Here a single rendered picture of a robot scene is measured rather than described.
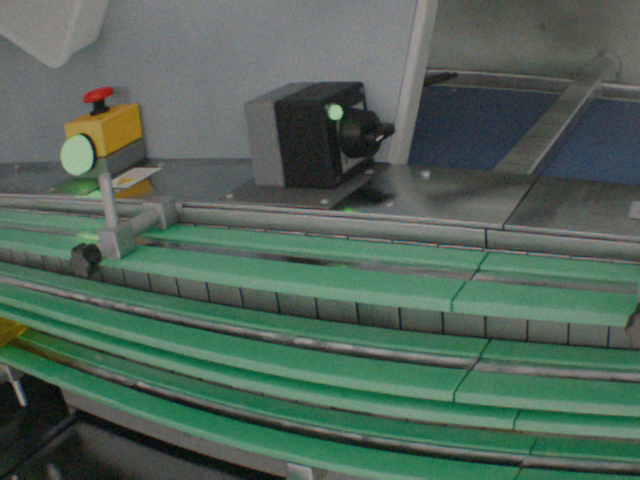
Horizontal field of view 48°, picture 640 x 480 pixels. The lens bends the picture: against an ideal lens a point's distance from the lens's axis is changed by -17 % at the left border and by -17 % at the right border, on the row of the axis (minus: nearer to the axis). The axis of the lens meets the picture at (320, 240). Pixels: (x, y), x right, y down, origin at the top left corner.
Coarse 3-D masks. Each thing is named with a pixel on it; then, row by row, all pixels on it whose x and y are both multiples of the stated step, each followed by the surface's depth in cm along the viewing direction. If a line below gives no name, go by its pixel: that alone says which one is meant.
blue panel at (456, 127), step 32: (448, 96) 110; (480, 96) 109; (512, 96) 107; (544, 96) 106; (416, 128) 95; (448, 128) 94; (480, 128) 93; (512, 128) 92; (576, 128) 90; (608, 128) 89; (416, 160) 84; (448, 160) 83; (480, 160) 82; (576, 160) 79; (608, 160) 78
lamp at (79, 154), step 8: (80, 136) 85; (88, 136) 86; (64, 144) 85; (72, 144) 84; (80, 144) 84; (88, 144) 85; (64, 152) 85; (72, 152) 84; (80, 152) 84; (88, 152) 85; (96, 152) 86; (64, 160) 85; (72, 160) 84; (80, 160) 84; (88, 160) 85; (72, 168) 85; (80, 168) 85; (88, 168) 86
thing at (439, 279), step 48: (0, 240) 80; (48, 240) 77; (96, 240) 74; (144, 240) 73; (192, 240) 71; (240, 240) 69; (288, 240) 68; (336, 240) 66; (288, 288) 61; (336, 288) 59; (384, 288) 57; (432, 288) 56; (480, 288) 55; (528, 288) 54; (576, 288) 53; (624, 288) 52
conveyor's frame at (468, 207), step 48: (0, 192) 92; (96, 192) 83; (144, 192) 80; (192, 192) 77; (384, 192) 70; (432, 192) 68; (480, 192) 67; (528, 192) 66; (576, 192) 64; (624, 192) 63; (432, 240) 63; (480, 240) 61; (528, 240) 59; (576, 240) 57; (624, 240) 55
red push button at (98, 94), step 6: (96, 90) 87; (102, 90) 86; (108, 90) 87; (84, 96) 87; (90, 96) 86; (96, 96) 86; (102, 96) 86; (108, 96) 87; (84, 102) 87; (90, 102) 86; (96, 102) 87; (102, 102) 88; (96, 108) 88; (102, 108) 88
